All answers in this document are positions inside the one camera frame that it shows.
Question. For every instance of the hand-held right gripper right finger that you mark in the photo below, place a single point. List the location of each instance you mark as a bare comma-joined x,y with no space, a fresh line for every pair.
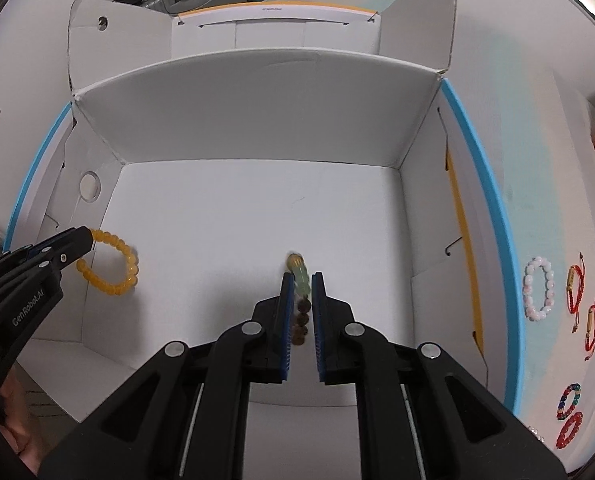
318,330

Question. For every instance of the person's left hand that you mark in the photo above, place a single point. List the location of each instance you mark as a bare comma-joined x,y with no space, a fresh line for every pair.
17,415

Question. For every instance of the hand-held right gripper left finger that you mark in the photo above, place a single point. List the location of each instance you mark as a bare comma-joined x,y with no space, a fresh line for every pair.
287,330

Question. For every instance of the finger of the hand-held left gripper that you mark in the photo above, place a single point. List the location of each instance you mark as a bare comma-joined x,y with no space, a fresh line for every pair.
57,241
70,252

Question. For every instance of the white cardboard box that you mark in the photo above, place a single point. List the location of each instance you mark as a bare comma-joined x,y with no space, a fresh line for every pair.
227,200

